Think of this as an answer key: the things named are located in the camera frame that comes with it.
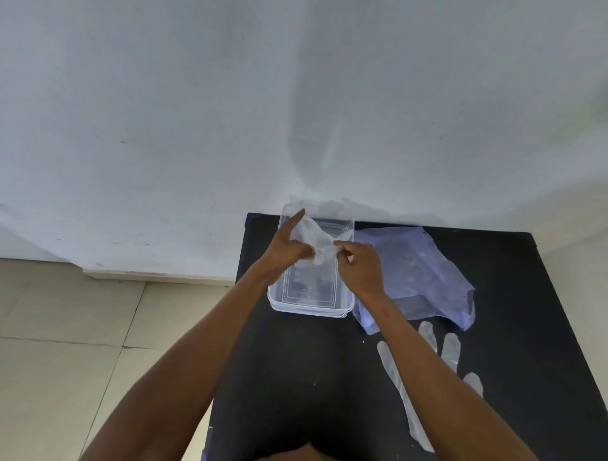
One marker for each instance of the person's left hand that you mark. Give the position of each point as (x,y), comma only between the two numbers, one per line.
(281,251)

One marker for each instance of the person's right hand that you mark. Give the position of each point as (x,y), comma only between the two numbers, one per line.
(363,273)

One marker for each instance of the person's right thumb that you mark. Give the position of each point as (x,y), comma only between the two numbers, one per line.
(344,258)

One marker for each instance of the person's left thumb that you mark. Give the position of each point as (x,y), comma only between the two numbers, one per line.
(304,249)

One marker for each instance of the clear plastic glove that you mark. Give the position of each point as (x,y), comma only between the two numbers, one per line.
(451,354)
(320,240)

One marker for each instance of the person's left forearm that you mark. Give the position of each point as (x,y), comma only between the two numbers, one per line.
(190,361)

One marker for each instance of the person's right forearm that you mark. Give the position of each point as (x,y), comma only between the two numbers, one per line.
(427,380)

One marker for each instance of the clear plastic container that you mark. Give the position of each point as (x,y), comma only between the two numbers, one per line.
(308,289)

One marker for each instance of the pale blue plastic bag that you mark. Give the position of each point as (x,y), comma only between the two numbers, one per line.
(418,275)

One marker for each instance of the flat clear plastic glove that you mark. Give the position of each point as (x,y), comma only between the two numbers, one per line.
(451,354)

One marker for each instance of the white baseboard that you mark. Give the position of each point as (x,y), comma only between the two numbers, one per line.
(156,277)

